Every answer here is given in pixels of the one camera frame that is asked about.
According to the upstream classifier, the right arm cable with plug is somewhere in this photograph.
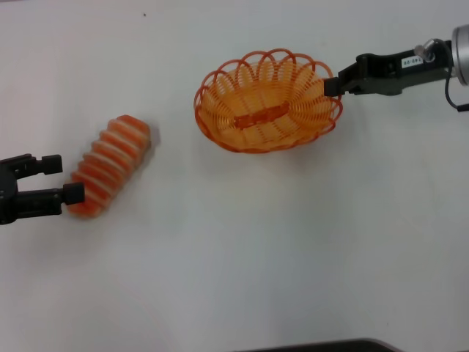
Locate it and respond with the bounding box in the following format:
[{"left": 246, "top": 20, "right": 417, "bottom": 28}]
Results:
[{"left": 413, "top": 37, "right": 469, "bottom": 113}]

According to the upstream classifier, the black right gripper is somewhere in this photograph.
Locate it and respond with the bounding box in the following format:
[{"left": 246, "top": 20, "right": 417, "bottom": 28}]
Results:
[{"left": 323, "top": 45, "right": 456, "bottom": 98}]

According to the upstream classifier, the orange woven plastic basket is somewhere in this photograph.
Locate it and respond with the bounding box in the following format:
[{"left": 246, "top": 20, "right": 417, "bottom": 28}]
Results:
[{"left": 193, "top": 48, "right": 344, "bottom": 154}]

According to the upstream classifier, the orange striped bread loaf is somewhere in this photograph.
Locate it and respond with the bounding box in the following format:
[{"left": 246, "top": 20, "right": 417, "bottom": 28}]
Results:
[{"left": 66, "top": 114, "right": 152, "bottom": 220}]

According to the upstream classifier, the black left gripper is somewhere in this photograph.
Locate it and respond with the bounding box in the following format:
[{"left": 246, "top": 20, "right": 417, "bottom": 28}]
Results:
[{"left": 0, "top": 153, "right": 86, "bottom": 225}]

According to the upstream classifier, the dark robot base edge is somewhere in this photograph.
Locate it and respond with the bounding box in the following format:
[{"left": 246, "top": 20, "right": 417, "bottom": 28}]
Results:
[{"left": 234, "top": 337, "right": 404, "bottom": 352}]

